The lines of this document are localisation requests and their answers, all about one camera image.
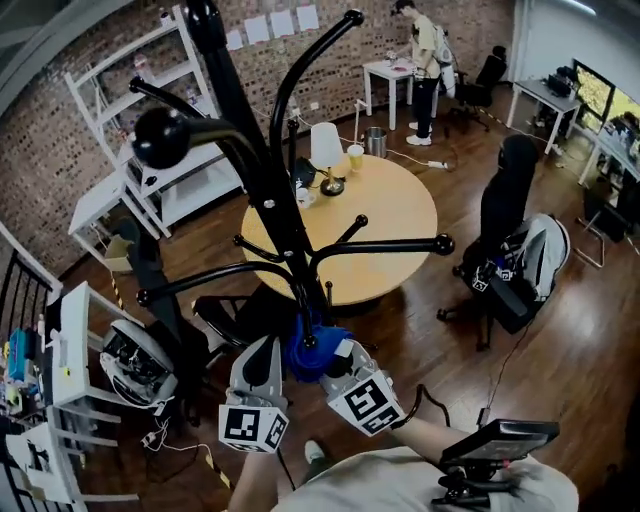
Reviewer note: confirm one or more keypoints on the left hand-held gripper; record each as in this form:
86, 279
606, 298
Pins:
257, 380

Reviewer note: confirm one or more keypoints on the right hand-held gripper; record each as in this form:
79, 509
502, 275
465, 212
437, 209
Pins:
367, 395

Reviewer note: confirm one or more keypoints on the blue cloth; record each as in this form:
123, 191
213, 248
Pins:
300, 361

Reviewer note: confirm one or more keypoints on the black coat rack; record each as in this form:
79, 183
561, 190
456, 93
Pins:
272, 215

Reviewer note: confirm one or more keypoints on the person's right forearm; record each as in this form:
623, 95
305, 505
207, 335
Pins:
422, 435

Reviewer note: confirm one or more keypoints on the person's left forearm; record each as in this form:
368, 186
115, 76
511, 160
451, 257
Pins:
252, 482

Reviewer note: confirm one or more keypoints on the black mesh chair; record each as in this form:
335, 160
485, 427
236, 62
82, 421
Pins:
225, 315

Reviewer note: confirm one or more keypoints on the person's white shoe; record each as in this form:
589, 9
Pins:
314, 451

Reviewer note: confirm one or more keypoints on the white robot shell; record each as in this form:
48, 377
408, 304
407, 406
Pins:
135, 360

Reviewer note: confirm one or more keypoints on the round wooden table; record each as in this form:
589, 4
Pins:
385, 215

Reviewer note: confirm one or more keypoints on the person's beige shirt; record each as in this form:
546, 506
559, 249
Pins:
380, 485

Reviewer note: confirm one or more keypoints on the black office chair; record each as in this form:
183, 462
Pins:
480, 280
482, 85

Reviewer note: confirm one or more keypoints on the idle grey gripper device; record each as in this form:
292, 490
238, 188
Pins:
487, 277

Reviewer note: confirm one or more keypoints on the black chest-mounted device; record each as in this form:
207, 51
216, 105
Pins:
500, 440

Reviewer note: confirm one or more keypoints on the black pouch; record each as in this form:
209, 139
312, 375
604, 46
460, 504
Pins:
303, 172

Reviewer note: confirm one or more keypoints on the cardboard box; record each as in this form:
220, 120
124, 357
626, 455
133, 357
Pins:
117, 255

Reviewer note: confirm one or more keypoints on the white side table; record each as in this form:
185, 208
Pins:
72, 340

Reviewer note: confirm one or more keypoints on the yellow cup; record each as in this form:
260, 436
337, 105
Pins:
355, 157

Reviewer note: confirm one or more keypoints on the white shade table lamp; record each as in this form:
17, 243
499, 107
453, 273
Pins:
326, 145

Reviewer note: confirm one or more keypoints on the white power strip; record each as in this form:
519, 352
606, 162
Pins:
437, 163

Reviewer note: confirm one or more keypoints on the metal waste bin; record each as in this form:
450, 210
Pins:
376, 142

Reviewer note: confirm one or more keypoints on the grey backpack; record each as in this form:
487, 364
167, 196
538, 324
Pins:
547, 255

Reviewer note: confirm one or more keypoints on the black jacket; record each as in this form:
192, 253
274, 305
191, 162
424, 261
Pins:
507, 195

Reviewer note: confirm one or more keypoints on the white shelf unit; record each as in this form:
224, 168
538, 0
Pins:
185, 165

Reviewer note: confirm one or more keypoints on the black stair railing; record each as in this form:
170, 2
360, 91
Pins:
25, 290

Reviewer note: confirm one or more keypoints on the small white table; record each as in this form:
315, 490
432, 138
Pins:
385, 70

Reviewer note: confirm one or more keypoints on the black cantilever chair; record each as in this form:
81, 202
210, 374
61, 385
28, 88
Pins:
602, 220

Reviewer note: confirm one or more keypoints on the white paper sheet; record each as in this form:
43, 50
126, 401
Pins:
282, 23
234, 39
257, 29
307, 18

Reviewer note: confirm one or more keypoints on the long white desk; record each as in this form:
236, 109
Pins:
617, 155

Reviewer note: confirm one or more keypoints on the computer monitor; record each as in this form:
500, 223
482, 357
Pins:
627, 107
595, 92

